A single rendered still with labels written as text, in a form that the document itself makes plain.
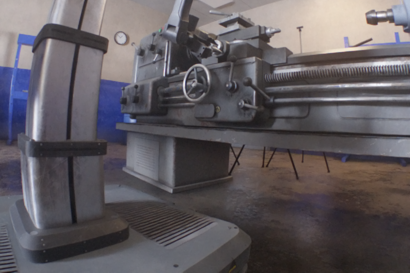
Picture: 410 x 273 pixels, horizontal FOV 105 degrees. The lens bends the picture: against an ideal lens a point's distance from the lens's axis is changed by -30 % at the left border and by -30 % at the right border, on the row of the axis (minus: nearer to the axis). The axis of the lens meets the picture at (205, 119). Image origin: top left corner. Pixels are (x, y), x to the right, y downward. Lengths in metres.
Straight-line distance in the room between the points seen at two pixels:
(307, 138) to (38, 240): 0.84
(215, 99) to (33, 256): 1.01
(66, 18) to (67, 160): 0.24
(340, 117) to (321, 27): 3.88
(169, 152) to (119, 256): 1.24
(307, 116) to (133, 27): 4.97
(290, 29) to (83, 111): 4.84
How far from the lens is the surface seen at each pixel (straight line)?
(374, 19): 1.33
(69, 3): 0.43
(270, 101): 1.03
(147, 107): 1.65
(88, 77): 0.40
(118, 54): 5.23
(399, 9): 1.33
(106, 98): 4.98
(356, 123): 1.01
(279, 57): 1.13
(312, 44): 4.73
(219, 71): 1.14
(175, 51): 1.79
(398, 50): 1.04
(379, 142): 0.83
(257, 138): 0.97
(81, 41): 0.40
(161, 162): 1.67
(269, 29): 1.25
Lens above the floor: 0.48
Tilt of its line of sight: 2 degrees up
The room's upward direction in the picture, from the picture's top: 3 degrees clockwise
